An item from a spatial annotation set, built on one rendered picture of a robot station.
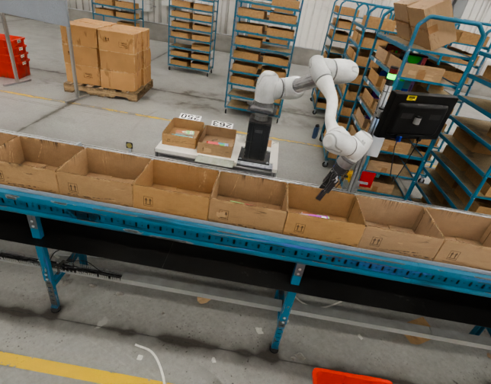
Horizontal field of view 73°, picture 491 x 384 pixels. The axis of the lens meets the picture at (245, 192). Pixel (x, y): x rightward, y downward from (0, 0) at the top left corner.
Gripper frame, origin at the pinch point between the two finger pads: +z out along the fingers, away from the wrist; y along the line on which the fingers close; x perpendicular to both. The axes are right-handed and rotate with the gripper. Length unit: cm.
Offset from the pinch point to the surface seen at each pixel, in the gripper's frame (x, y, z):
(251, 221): 31.9, -28.9, 19.0
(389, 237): -31.4, -28.9, -9.8
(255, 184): 34.8, 0.0, 14.5
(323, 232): -2.7, -28.9, 5.4
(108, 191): 102, -29, 42
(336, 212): -15.4, -0.1, 6.0
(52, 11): 348, 340, 104
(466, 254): -69, -29, -22
